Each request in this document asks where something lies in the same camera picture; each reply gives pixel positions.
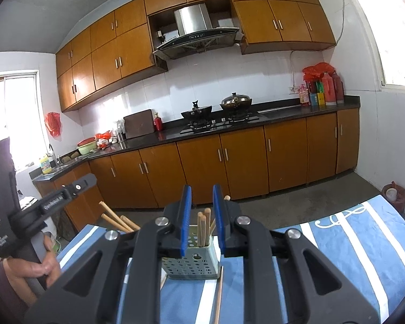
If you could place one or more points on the black kitchen countertop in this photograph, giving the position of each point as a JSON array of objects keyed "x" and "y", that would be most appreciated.
[{"x": 168, "y": 135}]

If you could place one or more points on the black gas stove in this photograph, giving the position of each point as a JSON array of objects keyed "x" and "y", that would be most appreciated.
[{"x": 219, "y": 123}]

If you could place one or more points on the yellow detergent bottle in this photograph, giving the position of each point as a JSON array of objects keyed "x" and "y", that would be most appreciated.
[{"x": 45, "y": 165}]

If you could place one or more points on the red plastic bag on wall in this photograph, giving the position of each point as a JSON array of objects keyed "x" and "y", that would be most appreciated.
[{"x": 53, "y": 125}]

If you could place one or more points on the metal faucet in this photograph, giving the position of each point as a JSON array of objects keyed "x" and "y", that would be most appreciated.
[{"x": 54, "y": 153}]

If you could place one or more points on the green basin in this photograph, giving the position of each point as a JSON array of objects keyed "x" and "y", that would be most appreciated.
[{"x": 87, "y": 148}]

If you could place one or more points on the dark red thermos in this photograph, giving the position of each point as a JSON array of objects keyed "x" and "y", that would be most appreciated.
[{"x": 339, "y": 89}]

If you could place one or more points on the steel sink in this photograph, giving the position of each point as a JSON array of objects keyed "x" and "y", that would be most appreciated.
[{"x": 69, "y": 163}]

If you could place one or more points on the white wall socket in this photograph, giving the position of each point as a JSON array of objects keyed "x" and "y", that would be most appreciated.
[{"x": 293, "y": 90}]

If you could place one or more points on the dark brown cutting board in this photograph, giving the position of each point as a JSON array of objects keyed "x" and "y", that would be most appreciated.
[{"x": 138, "y": 124}]

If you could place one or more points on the pink floral bottle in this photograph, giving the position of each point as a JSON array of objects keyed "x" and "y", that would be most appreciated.
[{"x": 303, "y": 96}]

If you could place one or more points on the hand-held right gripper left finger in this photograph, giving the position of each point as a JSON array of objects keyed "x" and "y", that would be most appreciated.
[{"x": 186, "y": 222}]

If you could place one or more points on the blue white striped tablecloth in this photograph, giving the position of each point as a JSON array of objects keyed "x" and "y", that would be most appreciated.
[{"x": 341, "y": 260}]

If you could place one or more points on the window above sink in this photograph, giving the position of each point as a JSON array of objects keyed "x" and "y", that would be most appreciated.
[{"x": 17, "y": 118}]

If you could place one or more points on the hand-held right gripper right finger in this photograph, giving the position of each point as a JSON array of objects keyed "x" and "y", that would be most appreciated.
[{"x": 217, "y": 222}]

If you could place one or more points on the green perforated chopstick holder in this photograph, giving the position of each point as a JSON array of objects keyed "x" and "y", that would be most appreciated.
[{"x": 192, "y": 266}]

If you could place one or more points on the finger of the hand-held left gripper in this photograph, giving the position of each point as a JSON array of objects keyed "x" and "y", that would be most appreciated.
[{"x": 54, "y": 202}]

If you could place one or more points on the maroon bin with cup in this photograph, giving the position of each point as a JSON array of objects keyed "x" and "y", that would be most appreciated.
[{"x": 395, "y": 195}]

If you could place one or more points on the red white plastic bag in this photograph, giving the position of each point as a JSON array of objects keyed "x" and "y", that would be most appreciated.
[{"x": 103, "y": 140}]

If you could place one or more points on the wok with metal lid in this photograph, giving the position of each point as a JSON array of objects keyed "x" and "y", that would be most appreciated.
[{"x": 236, "y": 103}]

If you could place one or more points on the bright window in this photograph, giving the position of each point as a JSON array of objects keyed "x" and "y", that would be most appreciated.
[{"x": 388, "y": 23}]

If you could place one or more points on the person's left hand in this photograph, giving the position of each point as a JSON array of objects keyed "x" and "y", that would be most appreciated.
[{"x": 37, "y": 271}]

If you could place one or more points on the brown wooden upper cabinets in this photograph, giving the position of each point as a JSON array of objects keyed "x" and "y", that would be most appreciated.
[{"x": 121, "y": 47}]

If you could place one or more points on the red bottle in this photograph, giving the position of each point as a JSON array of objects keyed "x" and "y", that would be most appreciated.
[{"x": 158, "y": 123}]

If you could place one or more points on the black wok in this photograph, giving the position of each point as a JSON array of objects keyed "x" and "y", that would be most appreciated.
[{"x": 196, "y": 111}]

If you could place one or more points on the blue yellow box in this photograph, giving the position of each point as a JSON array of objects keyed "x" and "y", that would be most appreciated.
[{"x": 318, "y": 99}]

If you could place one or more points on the red plastic bag over utensils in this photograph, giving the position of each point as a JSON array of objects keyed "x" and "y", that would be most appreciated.
[{"x": 317, "y": 71}]

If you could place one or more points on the steel range hood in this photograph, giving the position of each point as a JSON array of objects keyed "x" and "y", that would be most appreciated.
[{"x": 195, "y": 30}]

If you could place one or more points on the brown wooden base cabinets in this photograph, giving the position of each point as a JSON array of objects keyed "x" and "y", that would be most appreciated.
[{"x": 202, "y": 168}]

